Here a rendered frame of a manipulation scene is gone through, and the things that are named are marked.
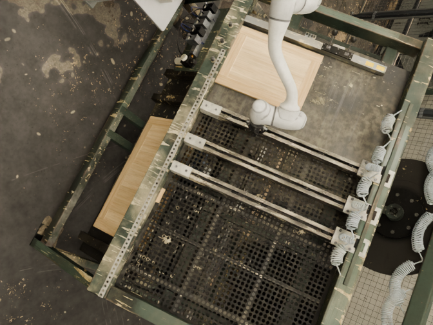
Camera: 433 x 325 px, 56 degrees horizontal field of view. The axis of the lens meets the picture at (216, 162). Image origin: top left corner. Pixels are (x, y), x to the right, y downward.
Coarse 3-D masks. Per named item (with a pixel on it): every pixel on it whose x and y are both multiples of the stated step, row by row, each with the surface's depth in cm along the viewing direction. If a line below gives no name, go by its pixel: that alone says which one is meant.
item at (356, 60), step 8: (248, 16) 269; (248, 24) 269; (256, 24) 267; (264, 24) 267; (288, 32) 264; (288, 40) 267; (296, 40) 263; (304, 40) 262; (312, 40) 262; (312, 48) 264; (320, 48) 261; (336, 56) 260; (352, 56) 258; (352, 64) 261; (360, 64) 257; (376, 64) 256; (376, 72) 257; (384, 72) 255
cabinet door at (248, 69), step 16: (240, 32) 268; (256, 32) 268; (240, 48) 265; (256, 48) 265; (288, 48) 264; (224, 64) 263; (240, 64) 263; (256, 64) 262; (272, 64) 262; (288, 64) 261; (304, 64) 261; (224, 80) 260; (240, 80) 260; (256, 80) 259; (272, 80) 259; (304, 80) 258; (256, 96) 256; (272, 96) 256; (304, 96) 255
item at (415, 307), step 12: (252, 156) 293; (432, 240) 242; (432, 252) 240; (432, 264) 237; (420, 276) 238; (432, 276) 234; (420, 288) 235; (432, 288) 232; (420, 300) 232; (432, 300) 235; (408, 312) 233; (420, 312) 230; (408, 324) 230; (420, 324) 227
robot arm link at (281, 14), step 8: (272, 0) 184; (280, 0) 180; (288, 0) 180; (296, 0) 182; (304, 0) 185; (272, 8) 184; (280, 8) 182; (288, 8) 182; (296, 8) 185; (272, 16) 185; (280, 16) 183; (288, 16) 184
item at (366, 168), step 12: (204, 108) 250; (216, 108) 250; (228, 120) 248; (240, 120) 251; (252, 132) 250; (264, 132) 244; (276, 132) 244; (288, 144) 242; (300, 144) 245; (312, 144) 241; (312, 156) 243; (324, 156) 239; (336, 156) 239; (336, 168) 244; (348, 168) 237; (360, 168) 233; (372, 168) 224; (384, 168) 219; (372, 180) 231
